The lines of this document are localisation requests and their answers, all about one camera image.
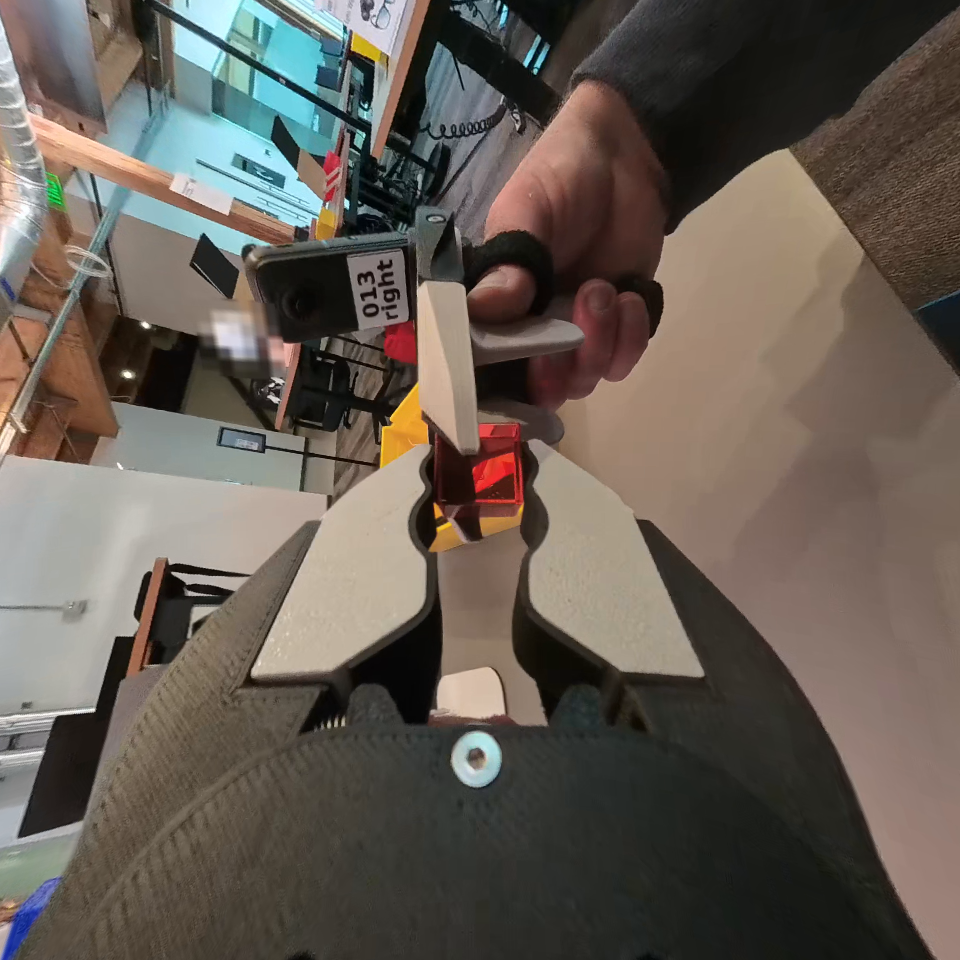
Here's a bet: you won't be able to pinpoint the person's right hand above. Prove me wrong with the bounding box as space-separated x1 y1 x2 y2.
465 101 669 410

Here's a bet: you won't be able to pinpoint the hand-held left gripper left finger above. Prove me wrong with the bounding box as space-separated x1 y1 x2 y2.
249 444 441 685

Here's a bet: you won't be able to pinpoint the vertical metal duct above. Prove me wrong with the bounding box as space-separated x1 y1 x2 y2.
0 15 50 301

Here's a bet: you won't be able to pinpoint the blue box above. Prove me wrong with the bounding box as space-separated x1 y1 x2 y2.
0 877 61 954

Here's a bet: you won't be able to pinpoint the yellow plastic bin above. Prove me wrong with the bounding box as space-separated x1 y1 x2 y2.
378 382 522 554

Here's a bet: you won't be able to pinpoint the person's right forearm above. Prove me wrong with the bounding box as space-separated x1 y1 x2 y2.
570 0 960 234

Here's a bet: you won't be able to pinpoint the red translucent block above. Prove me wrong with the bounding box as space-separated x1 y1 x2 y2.
433 422 525 541

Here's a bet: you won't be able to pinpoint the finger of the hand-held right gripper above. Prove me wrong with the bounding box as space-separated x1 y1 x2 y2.
414 279 481 456

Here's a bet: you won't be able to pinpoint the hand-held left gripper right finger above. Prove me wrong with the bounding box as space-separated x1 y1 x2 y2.
514 440 706 681

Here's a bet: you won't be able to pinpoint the rectangular metal duct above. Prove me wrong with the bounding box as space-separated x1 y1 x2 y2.
15 0 106 132

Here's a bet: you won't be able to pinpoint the wooden work table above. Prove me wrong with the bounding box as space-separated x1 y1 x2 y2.
371 0 432 159

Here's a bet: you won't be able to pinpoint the metal pipes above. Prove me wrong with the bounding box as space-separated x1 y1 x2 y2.
0 705 57 774

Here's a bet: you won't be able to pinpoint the long wooden workbench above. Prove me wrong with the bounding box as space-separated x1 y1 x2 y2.
273 127 354 432

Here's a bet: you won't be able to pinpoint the black coiled cable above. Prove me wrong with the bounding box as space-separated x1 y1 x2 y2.
429 105 511 142

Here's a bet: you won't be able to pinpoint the black square panel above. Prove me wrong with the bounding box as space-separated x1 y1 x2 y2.
16 637 136 840

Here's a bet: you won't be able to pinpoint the black floor lamp pole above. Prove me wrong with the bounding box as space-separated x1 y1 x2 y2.
135 0 372 136

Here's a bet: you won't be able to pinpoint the wooden table black frame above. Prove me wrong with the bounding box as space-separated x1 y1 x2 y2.
126 556 249 676

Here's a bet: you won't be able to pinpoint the wooden post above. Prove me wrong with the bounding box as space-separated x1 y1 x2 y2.
30 112 297 245

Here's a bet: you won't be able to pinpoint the white paper sign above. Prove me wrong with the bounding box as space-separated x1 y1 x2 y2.
168 172 234 215

